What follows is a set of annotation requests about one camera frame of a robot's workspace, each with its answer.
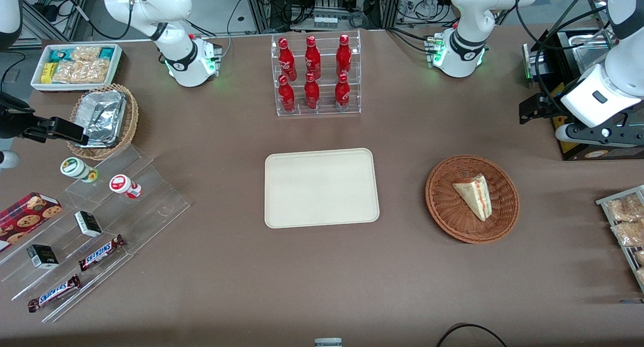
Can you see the aluminium foil containers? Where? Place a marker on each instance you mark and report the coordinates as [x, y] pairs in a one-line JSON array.
[[100, 116]]

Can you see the small black carton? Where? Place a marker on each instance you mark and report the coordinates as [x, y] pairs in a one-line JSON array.
[[88, 224], [43, 256]]

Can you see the clear acrylic bottle rack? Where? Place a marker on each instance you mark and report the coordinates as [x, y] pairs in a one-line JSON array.
[[324, 113]]

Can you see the steel warmer pan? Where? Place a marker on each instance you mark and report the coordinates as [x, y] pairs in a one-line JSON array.
[[583, 53]]

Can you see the black food warmer cabinet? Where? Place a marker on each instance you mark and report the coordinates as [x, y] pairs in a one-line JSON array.
[[578, 153]]

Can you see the brown round wicker basket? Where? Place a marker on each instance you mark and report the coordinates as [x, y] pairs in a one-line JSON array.
[[448, 211]]

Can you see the light wicker basket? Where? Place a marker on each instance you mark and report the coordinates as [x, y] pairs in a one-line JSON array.
[[132, 120]]

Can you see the snickers chocolate bar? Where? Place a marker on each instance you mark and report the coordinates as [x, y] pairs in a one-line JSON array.
[[100, 253], [54, 293]]

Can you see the triangular sandwich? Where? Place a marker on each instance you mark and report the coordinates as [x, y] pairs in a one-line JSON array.
[[475, 196]]

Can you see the red lid yogurt cup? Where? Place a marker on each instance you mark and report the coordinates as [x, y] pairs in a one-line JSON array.
[[122, 184]]

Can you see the clear bag of pastries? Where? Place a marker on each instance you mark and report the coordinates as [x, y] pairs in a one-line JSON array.
[[629, 233], [624, 208], [641, 276], [639, 257]]

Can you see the red cookie box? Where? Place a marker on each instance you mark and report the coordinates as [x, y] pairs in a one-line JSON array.
[[25, 216]]

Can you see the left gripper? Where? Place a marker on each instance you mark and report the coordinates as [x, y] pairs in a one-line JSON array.
[[547, 105]]

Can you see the green lid yogurt cup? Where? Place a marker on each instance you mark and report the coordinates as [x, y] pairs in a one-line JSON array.
[[74, 167]]

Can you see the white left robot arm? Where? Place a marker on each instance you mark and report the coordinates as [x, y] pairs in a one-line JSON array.
[[473, 15]]

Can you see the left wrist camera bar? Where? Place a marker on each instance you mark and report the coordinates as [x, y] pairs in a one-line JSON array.
[[604, 135]]

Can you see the beige plastic serving tray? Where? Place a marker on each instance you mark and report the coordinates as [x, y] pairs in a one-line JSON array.
[[322, 188]]

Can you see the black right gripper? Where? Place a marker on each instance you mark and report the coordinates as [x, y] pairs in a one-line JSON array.
[[14, 120]]

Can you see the large rice cracker bag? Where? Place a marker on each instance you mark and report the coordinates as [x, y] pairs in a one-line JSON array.
[[83, 71]]

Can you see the white power strip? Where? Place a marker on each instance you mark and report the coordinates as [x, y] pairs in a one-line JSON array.
[[325, 22]]

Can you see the small blue object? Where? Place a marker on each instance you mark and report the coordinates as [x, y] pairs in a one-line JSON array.
[[631, 301]]

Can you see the aluminium frame rack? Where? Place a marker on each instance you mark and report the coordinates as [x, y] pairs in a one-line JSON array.
[[261, 5]]

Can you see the white rectangular snack bin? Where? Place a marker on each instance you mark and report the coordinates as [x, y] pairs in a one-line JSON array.
[[37, 83]]

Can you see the grey device at edge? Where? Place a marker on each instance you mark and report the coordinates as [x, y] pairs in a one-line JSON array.
[[328, 342]]

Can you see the yellow snack packet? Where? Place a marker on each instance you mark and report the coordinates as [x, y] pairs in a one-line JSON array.
[[48, 73]]

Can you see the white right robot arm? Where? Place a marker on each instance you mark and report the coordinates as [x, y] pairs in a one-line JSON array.
[[171, 5]]

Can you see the clear acrylic stepped stand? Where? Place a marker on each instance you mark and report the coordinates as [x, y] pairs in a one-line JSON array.
[[151, 206]]

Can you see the small teal snack packet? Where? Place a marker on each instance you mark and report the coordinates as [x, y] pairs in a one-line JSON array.
[[107, 53]]

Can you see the red cola bottle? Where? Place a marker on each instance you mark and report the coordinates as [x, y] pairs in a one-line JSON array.
[[342, 95], [343, 58], [312, 95], [287, 60], [313, 60], [287, 98]]

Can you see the small rice cracker bag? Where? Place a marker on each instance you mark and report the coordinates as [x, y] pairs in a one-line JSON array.
[[86, 53]]

